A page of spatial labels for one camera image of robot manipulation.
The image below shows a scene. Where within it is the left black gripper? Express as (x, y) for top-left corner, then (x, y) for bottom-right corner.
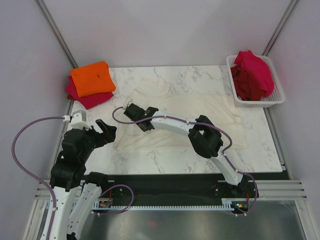
(80, 118), (117, 161)

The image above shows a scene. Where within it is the cream white t shirt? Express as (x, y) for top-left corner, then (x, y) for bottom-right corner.
(114, 77), (248, 151)

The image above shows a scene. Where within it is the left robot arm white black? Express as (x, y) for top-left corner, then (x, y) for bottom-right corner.
(43, 119), (117, 240)

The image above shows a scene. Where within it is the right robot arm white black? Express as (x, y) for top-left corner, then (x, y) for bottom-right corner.
(124, 103), (255, 197)

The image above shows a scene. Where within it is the folded magenta t shirt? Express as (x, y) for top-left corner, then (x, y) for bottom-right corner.
(65, 76), (114, 110)

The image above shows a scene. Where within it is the folded orange t shirt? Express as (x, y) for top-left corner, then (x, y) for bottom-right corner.
(70, 61), (116, 97)

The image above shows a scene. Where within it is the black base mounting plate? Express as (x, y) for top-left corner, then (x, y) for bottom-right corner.
(102, 173), (259, 206)

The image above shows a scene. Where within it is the crumpled magenta t shirt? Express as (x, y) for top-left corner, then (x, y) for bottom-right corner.
(234, 50), (274, 101)

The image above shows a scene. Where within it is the white plastic basket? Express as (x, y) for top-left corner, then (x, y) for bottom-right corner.
(226, 55), (285, 108)

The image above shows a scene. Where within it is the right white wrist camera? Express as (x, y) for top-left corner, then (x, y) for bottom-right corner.
(125, 99), (133, 108)

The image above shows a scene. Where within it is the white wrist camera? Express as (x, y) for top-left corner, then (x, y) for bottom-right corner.
(125, 99), (133, 108)
(62, 110), (90, 130)

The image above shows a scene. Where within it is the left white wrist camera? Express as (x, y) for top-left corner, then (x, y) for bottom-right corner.
(62, 110), (90, 130)

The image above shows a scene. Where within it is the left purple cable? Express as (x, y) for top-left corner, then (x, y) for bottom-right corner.
(11, 116), (136, 240)

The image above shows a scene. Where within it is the purple cable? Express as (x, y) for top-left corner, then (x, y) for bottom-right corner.
(11, 116), (136, 240)
(111, 106), (258, 217)

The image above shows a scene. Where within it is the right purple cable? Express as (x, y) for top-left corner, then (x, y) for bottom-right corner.
(111, 106), (258, 217)

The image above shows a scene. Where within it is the white slotted cable duct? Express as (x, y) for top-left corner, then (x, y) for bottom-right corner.
(92, 198), (250, 212)

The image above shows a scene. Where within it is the left corner metal post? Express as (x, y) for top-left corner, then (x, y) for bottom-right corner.
(34, 0), (78, 68)

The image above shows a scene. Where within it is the corner metal post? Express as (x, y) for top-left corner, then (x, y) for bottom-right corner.
(262, 0), (301, 56)
(34, 0), (78, 68)

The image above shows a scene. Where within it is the aluminium extrusion rail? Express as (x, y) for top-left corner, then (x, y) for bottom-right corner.
(256, 180), (307, 201)

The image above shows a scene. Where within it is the right corner metal post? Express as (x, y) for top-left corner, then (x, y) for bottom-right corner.
(262, 0), (301, 56)

